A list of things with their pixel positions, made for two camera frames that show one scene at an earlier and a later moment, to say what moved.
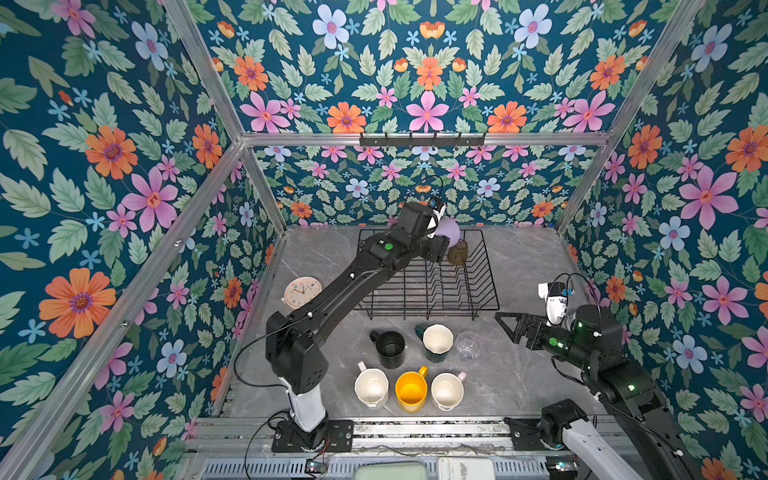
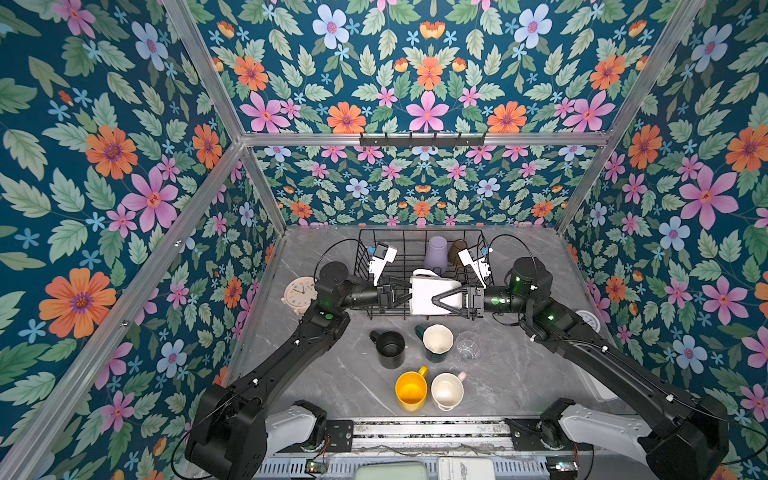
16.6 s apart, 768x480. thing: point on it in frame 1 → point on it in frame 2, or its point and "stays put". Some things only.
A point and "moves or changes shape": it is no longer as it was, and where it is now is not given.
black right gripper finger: [519, 329] → [436, 299]
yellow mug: [411, 389] stays put
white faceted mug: [371, 385] → [425, 285]
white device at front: [466, 468] stays put
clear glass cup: [467, 346] stays put
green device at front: [400, 470] stays put
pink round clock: [300, 289] stays put
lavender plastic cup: [450, 228] moves or changes shape
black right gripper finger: [519, 330] → [436, 301]
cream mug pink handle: [447, 390] stays put
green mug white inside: [437, 340] stays put
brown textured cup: [458, 254] stays put
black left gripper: [438, 247] → [386, 295]
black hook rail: [412, 141] stays put
